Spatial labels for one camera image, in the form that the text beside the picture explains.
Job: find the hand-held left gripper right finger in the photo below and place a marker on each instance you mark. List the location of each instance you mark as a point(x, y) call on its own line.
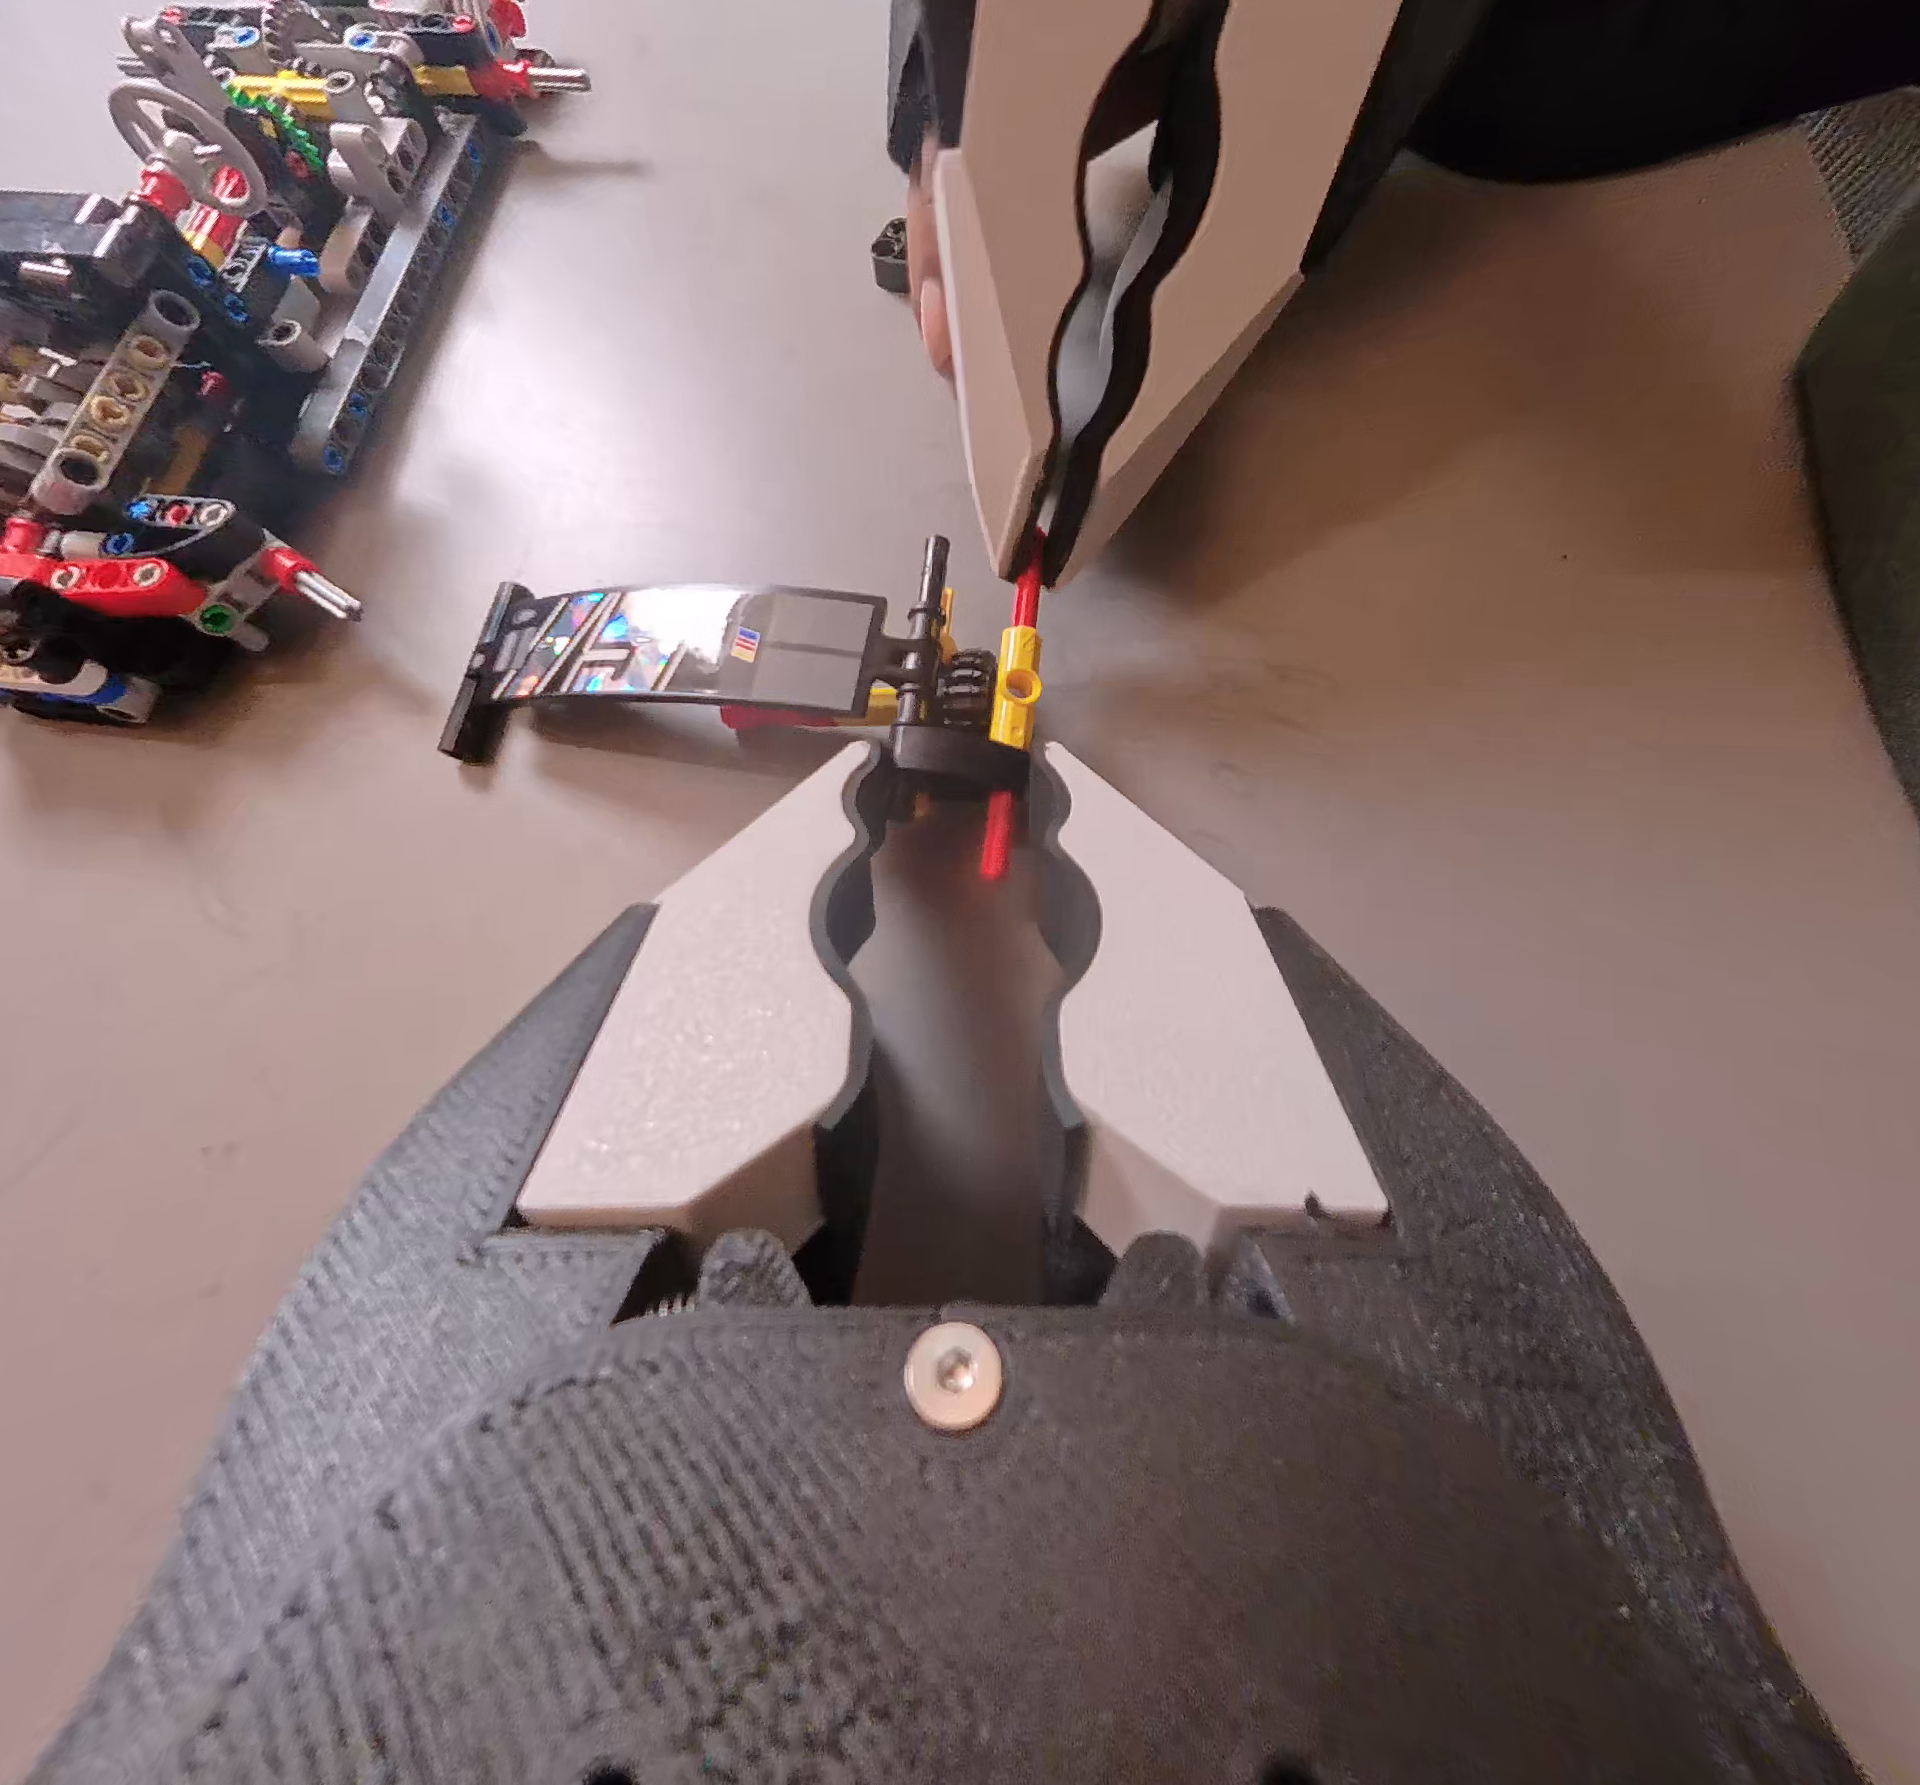
point(1214, 1065)

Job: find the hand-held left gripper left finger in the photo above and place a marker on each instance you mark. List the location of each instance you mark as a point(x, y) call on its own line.
point(704, 1065)

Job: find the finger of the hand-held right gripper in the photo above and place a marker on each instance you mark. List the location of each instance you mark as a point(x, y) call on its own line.
point(1260, 164)
point(1035, 90)

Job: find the yellow lego connector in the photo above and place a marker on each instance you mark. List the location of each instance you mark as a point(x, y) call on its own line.
point(1009, 722)

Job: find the black lego wing assembly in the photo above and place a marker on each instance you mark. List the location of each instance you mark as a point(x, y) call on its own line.
point(675, 646)

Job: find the red lego axle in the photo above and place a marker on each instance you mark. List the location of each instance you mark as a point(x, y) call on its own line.
point(1029, 601)

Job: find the small black lego liftarm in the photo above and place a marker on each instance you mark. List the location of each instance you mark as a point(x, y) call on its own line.
point(889, 258)

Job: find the lego car chassis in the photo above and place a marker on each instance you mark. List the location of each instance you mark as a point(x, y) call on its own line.
point(224, 314)

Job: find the person's right hand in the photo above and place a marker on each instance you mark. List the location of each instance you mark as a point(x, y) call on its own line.
point(930, 271)

